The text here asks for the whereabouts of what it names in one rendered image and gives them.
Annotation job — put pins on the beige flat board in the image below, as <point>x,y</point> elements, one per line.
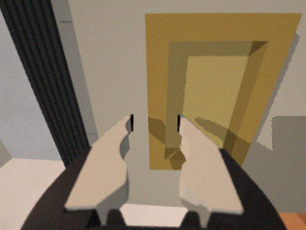
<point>112,45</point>

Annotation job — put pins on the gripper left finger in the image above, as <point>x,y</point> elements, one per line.
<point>96,182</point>

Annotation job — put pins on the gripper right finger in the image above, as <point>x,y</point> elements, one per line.
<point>214,185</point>

